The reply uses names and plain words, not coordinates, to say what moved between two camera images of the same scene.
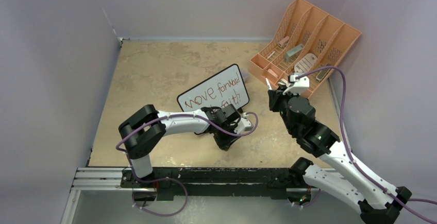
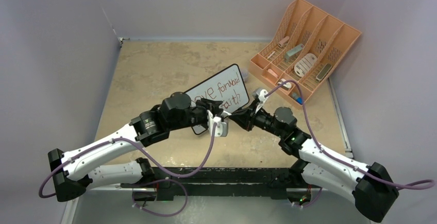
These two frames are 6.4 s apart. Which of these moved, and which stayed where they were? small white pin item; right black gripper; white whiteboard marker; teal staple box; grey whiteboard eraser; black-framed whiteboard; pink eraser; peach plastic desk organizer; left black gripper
Moved: white whiteboard marker; left black gripper; right black gripper
Stayed: teal staple box; black-framed whiteboard; small white pin item; grey whiteboard eraser; peach plastic desk organizer; pink eraser
